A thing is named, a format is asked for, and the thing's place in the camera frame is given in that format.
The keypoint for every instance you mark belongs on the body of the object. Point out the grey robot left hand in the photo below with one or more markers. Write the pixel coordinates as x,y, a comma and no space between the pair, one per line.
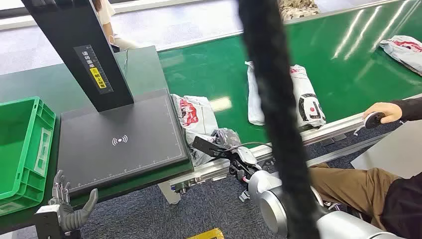
72,217

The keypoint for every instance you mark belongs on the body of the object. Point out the white courier bag red print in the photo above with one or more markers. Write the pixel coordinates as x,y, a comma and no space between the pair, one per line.
194,115

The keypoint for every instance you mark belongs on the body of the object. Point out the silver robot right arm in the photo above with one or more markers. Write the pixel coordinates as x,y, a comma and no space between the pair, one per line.
270,211

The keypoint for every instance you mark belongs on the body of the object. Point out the black inbound scanner machine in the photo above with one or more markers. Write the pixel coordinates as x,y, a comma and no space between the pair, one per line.
132,158

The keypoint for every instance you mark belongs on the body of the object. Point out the green plastic crate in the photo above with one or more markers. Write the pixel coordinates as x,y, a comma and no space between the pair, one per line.
16,138

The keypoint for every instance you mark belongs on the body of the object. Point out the yellow floor tape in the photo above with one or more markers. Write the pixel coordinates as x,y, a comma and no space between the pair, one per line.
207,235

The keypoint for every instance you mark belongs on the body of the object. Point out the yellow black label sticker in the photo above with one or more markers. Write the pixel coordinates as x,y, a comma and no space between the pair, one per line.
95,76

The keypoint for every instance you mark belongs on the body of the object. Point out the person in pale shirt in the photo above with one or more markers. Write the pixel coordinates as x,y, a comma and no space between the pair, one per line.
105,13

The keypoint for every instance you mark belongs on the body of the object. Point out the long white bag black logo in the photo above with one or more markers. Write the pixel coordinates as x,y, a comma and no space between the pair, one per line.
310,105

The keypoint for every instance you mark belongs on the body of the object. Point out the office chair base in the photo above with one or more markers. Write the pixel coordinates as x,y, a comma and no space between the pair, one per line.
336,206

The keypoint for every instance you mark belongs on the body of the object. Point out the person in chair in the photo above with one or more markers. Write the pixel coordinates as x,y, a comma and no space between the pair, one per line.
346,184

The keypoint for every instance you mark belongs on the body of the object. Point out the person in patterned clothing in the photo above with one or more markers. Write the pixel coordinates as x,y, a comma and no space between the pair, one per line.
296,8

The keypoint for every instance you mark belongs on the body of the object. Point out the black white handheld controller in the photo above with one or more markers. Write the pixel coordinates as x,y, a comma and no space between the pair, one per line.
374,120

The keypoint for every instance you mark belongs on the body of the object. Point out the person's hand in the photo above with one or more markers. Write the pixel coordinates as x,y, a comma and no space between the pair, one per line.
382,110

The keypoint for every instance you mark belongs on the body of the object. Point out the white board panel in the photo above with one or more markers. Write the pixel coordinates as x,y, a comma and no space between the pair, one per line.
395,155

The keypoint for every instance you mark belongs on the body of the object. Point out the wide white courier bag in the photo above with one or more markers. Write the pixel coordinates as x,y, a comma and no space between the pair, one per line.
405,56

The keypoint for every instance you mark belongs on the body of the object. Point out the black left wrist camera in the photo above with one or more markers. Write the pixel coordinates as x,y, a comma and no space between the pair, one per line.
46,221

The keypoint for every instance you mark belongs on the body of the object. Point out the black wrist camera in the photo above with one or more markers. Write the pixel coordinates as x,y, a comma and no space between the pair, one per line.
206,145
46,221

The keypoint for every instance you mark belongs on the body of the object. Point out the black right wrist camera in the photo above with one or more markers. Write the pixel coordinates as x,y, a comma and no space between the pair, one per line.
206,145

